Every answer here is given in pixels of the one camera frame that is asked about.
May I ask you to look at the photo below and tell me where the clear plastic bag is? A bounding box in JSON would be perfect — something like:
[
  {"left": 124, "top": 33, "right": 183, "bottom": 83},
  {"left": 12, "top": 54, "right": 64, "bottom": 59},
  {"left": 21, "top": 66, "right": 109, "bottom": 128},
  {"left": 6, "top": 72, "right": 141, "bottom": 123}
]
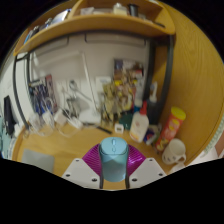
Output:
[{"left": 29, "top": 112, "right": 54, "bottom": 135}]

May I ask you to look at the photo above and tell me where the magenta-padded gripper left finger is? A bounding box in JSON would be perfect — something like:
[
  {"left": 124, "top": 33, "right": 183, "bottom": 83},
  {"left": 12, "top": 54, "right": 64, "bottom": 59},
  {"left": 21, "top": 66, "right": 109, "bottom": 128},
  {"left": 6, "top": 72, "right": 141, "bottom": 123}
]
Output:
[{"left": 61, "top": 143, "right": 104, "bottom": 190}]

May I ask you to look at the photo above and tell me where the blue model kit box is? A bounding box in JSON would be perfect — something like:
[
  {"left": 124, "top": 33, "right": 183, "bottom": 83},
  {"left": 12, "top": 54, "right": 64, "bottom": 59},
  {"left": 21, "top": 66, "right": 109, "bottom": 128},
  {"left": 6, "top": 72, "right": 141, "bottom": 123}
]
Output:
[{"left": 28, "top": 73, "right": 58, "bottom": 116}]

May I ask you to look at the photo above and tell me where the white power strip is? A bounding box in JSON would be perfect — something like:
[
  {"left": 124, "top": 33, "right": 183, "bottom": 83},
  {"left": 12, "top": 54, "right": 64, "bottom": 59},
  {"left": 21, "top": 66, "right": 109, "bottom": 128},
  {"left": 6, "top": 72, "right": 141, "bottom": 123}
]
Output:
[{"left": 68, "top": 118, "right": 84, "bottom": 130}]

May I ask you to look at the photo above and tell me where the teal blanket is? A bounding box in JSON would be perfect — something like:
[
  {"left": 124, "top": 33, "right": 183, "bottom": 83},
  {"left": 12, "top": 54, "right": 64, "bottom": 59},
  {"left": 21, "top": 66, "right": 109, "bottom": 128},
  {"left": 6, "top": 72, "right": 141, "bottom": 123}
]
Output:
[{"left": 0, "top": 114, "right": 14, "bottom": 158}]

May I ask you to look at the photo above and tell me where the small white desk clock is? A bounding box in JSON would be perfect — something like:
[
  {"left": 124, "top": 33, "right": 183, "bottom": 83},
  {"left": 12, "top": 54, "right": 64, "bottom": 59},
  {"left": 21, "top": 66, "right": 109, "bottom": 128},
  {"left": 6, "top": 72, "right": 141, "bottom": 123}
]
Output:
[{"left": 114, "top": 123, "right": 125, "bottom": 134}]

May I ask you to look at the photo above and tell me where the blue spray bottle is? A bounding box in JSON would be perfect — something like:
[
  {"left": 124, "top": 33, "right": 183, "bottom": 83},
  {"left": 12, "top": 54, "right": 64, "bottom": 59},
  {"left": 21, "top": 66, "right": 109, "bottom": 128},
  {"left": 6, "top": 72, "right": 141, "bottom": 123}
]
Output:
[{"left": 146, "top": 81, "right": 159, "bottom": 126}]

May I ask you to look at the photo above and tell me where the wooden shelf unit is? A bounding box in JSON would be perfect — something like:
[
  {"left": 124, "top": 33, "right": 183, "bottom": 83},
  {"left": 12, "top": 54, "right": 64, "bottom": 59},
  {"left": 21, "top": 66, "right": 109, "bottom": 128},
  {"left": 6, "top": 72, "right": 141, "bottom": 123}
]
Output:
[{"left": 13, "top": 0, "right": 177, "bottom": 58}]

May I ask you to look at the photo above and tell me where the white charger block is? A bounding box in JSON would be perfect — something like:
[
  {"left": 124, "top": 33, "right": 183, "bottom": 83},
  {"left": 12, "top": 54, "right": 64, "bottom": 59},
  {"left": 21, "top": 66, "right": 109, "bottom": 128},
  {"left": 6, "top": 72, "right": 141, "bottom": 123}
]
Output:
[{"left": 53, "top": 109, "right": 68, "bottom": 126}]

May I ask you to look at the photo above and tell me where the golden robot figure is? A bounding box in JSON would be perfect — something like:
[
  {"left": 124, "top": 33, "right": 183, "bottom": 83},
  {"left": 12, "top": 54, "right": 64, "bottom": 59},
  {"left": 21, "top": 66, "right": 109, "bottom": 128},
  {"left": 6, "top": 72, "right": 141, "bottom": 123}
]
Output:
[{"left": 101, "top": 79, "right": 133, "bottom": 129}]

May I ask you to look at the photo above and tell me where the colourful model kit box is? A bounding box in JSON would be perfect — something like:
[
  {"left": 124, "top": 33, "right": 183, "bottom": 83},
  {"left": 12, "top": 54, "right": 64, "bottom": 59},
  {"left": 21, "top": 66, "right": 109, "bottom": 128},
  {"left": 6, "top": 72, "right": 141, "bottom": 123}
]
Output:
[{"left": 113, "top": 59, "right": 146, "bottom": 101}]

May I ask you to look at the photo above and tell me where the blue snack packet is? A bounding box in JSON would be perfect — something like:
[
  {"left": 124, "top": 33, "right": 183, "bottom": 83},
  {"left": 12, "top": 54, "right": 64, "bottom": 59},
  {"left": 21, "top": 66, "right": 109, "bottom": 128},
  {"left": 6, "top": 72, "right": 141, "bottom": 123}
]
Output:
[{"left": 143, "top": 125, "right": 161, "bottom": 146}]

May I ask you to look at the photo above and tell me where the white desk lamp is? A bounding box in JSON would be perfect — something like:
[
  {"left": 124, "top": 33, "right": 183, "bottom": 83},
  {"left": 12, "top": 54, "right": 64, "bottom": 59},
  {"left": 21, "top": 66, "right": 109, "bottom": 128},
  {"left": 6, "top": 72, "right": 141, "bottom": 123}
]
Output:
[{"left": 33, "top": 49, "right": 102, "bottom": 125}]

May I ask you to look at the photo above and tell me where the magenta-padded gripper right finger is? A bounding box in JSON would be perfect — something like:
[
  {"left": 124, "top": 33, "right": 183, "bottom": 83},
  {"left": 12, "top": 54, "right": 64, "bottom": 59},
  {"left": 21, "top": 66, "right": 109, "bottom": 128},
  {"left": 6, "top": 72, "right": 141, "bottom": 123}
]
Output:
[{"left": 125, "top": 145, "right": 167, "bottom": 190}]

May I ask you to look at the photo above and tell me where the light blue computer mouse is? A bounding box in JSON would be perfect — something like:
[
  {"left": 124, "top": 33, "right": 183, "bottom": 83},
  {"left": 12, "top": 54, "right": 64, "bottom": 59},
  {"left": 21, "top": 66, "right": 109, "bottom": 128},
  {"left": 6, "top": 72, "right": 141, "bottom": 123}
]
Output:
[{"left": 98, "top": 136, "right": 130, "bottom": 183}]

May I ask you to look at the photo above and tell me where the white pump bottle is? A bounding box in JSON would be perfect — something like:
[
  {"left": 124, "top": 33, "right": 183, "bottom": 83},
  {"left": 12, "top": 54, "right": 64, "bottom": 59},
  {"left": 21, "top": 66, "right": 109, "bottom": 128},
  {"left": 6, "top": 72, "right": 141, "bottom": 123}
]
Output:
[{"left": 129, "top": 100, "right": 150, "bottom": 144}]

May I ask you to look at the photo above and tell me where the black backpack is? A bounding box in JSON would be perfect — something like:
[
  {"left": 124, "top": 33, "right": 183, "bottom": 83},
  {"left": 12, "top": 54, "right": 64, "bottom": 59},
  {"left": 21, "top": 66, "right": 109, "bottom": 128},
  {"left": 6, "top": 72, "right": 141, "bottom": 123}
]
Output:
[{"left": 3, "top": 95, "right": 17, "bottom": 136}]

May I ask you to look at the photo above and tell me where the white mug with face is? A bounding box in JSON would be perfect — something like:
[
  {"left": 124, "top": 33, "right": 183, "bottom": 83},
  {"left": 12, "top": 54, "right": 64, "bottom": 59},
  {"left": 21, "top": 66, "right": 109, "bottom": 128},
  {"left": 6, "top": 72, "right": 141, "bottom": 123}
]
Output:
[{"left": 161, "top": 138, "right": 187, "bottom": 166}]

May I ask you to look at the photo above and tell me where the orange chips can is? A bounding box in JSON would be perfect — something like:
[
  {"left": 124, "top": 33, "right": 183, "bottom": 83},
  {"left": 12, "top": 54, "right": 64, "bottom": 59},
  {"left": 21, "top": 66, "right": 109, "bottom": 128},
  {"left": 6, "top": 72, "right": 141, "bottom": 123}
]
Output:
[{"left": 154, "top": 106, "right": 187, "bottom": 153}]

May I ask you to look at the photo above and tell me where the grey mouse pad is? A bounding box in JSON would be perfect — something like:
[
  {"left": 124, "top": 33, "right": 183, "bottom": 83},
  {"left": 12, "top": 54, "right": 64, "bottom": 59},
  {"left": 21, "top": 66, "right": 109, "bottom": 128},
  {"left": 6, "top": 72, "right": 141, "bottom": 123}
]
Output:
[{"left": 21, "top": 148, "right": 56, "bottom": 174}]

